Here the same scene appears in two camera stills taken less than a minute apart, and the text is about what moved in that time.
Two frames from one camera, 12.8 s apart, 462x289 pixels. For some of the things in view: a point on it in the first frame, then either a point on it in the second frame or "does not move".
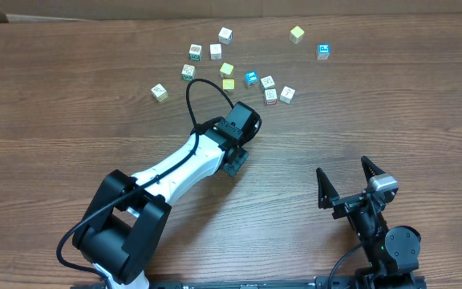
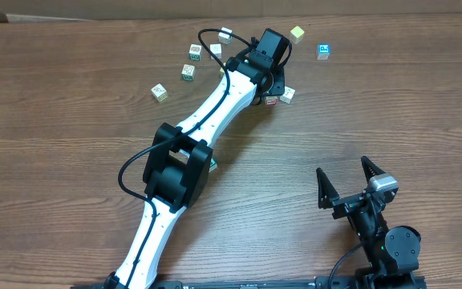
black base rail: (342, 282) does not move
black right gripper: (349, 201) does not move
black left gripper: (236, 161) → (277, 86)
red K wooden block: (270, 96) does not move
